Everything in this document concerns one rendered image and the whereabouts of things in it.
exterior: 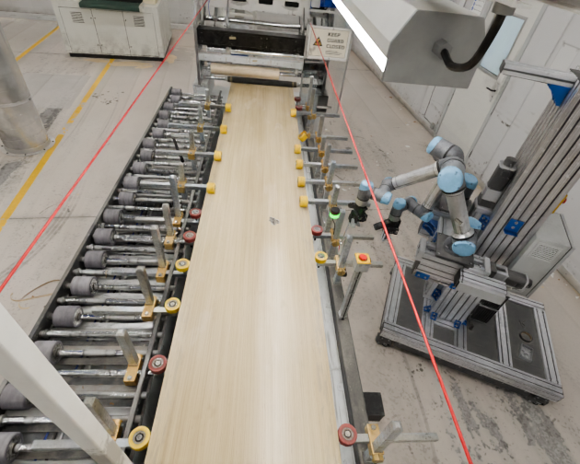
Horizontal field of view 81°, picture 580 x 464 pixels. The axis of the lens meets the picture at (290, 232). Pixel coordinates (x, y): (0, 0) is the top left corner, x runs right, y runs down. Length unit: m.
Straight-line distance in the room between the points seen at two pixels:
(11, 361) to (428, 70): 0.80
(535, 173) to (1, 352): 2.21
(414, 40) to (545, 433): 3.02
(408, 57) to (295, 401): 1.44
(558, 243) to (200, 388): 2.07
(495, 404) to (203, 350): 2.20
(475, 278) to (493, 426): 1.15
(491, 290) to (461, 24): 1.98
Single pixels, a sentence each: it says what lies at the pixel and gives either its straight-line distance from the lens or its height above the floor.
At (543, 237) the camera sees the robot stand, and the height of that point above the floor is 1.23.
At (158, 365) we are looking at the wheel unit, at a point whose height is 0.90.
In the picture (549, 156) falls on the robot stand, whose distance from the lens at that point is 2.19.
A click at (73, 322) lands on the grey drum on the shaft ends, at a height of 0.82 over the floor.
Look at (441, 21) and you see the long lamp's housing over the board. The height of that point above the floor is 2.37.
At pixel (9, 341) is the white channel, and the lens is 0.77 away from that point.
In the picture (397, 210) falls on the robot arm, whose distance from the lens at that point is 2.30.
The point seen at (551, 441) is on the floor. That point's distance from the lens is 3.26.
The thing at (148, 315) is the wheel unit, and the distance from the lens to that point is 1.96.
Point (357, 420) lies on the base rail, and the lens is 1.90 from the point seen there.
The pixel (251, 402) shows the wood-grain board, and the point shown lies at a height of 0.90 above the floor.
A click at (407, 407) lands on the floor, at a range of 2.82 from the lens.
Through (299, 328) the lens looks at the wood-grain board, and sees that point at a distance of 1.82.
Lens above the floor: 2.44
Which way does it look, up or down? 43 degrees down
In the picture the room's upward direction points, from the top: 8 degrees clockwise
